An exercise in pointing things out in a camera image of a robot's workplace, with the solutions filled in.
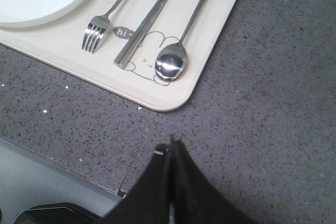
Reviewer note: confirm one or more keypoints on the cream rabbit print tray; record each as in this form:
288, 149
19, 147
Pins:
59, 44

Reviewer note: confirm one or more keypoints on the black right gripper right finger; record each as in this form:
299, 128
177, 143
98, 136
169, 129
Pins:
194, 198

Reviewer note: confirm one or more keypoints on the silver metal spoon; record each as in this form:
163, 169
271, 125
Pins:
172, 59

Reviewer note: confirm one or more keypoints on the silver metal fork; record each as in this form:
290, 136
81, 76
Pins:
96, 29

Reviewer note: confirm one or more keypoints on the black device at bottom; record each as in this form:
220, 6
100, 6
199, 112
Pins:
60, 213

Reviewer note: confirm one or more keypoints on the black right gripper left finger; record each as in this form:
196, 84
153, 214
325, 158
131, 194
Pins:
148, 200

